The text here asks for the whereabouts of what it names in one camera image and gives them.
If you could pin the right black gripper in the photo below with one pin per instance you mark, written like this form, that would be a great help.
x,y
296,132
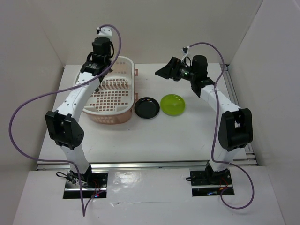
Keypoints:
x,y
167,72

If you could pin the green plate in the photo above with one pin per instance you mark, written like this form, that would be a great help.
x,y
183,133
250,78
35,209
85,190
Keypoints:
x,y
172,105

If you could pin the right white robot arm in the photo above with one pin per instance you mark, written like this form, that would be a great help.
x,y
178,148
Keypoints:
x,y
234,124

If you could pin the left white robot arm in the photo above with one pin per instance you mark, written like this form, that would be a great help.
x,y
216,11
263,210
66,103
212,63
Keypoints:
x,y
63,124

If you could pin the pink white dish rack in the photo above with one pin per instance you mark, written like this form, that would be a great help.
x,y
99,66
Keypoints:
x,y
114,99

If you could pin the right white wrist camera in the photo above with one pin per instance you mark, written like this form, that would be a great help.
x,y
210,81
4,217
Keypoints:
x,y
185,51

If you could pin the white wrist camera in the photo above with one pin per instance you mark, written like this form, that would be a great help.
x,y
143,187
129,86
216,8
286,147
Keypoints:
x,y
185,51
105,32

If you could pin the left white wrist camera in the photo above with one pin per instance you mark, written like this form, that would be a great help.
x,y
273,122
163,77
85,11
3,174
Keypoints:
x,y
105,32

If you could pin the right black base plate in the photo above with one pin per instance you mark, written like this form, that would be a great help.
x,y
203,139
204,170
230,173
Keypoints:
x,y
204,183

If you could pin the aluminium rail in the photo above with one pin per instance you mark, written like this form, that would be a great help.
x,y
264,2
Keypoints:
x,y
130,165

